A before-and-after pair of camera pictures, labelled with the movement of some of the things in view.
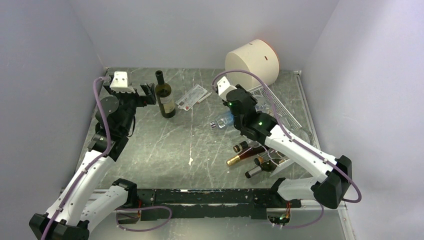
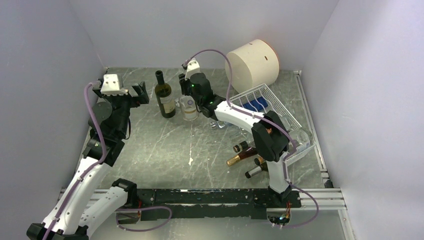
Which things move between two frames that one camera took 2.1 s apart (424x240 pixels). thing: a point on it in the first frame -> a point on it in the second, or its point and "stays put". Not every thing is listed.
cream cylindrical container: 259,58 stays put
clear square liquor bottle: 245,145 stays put
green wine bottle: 165,96 stays put
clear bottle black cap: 264,106 -> 188,104
